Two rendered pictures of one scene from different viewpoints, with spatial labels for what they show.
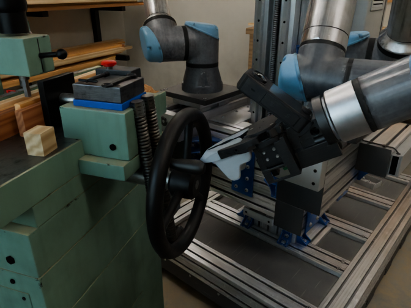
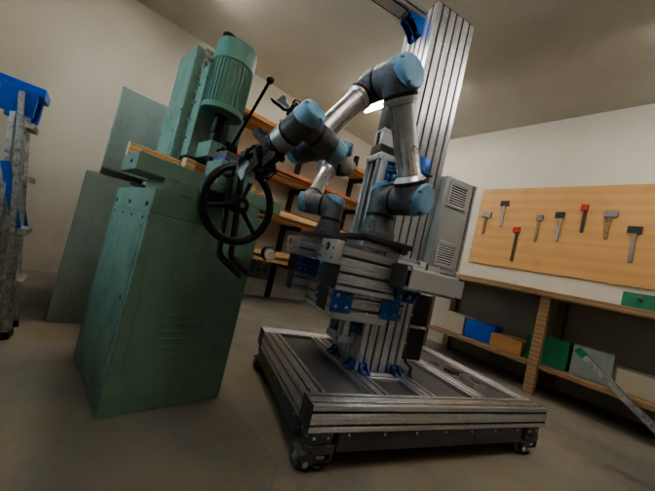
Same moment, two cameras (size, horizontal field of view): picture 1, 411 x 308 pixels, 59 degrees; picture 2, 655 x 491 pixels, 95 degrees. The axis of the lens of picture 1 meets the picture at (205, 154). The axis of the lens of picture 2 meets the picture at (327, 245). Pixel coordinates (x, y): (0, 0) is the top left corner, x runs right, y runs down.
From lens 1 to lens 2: 0.87 m
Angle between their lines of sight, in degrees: 36
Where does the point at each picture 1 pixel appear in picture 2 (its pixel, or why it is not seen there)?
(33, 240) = (157, 192)
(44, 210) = (170, 185)
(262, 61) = (359, 217)
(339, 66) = not seen: hidden behind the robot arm
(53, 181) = (181, 177)
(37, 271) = (150, 207)
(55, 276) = (158, 221)
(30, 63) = (210, 150)
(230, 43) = not seen: hidden behind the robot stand
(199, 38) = (327, 201)
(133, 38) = not seen: hidden behind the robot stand
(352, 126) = (274, 134)
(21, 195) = (163, 168)
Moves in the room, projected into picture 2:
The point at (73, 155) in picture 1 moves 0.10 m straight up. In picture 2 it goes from (198, 177) to (205, 151)
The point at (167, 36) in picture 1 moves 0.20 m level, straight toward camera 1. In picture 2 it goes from (310, 196) to (295, 185)
